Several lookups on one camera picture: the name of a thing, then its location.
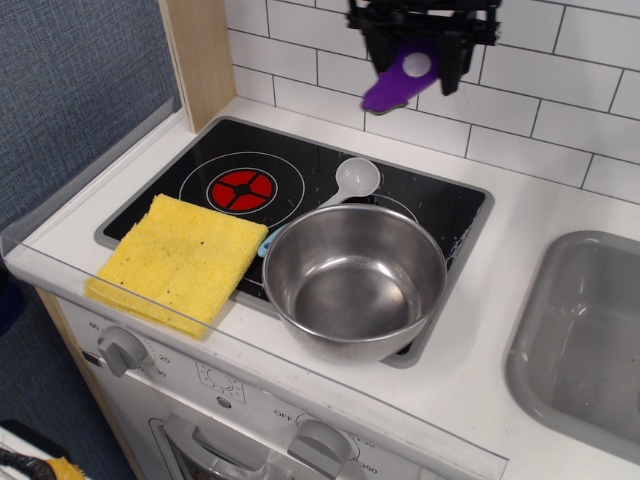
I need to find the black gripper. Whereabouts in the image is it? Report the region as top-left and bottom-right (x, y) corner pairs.
(347, 1), (501, 96)

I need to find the purple toy eggplant slice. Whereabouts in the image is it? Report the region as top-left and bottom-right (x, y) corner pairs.
(361, 38), (439, 115)

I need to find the grey measuring spoon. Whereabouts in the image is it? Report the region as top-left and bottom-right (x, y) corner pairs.
(318, 157), (381, 209)

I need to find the black toy stovetop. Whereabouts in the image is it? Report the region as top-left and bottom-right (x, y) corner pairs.
(94, 117), (495, 370)

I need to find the stainless steel pot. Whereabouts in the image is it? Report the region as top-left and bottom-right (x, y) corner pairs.
(262, 203), (447, 363)

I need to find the yellow folded cloth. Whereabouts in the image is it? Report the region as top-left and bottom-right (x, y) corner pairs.
(85, 194), (268, 340)

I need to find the grey toy sink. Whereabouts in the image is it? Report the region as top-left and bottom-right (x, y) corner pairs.
(506, 231), (639, 463)

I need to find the right grey oven knob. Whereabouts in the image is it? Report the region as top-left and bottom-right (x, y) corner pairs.
(287, 420), (352, 479)

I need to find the grey oven knob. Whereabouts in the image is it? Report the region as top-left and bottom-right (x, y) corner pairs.
(287, 420), (352, 479)
(97, 326), (147, 378)

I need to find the left grey oven knob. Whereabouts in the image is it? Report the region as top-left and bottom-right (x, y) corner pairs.
(97, 326), (147, 378)

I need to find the white toy oven front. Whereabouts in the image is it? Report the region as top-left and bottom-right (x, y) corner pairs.
(59, 300), (467, 479)

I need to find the yellow object bottom left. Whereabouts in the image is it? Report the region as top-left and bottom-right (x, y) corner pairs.
(45, 457), (87, 480)

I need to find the light blue plastic handle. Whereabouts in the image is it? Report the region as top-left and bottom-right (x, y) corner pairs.
(257, 225), (285, 258)

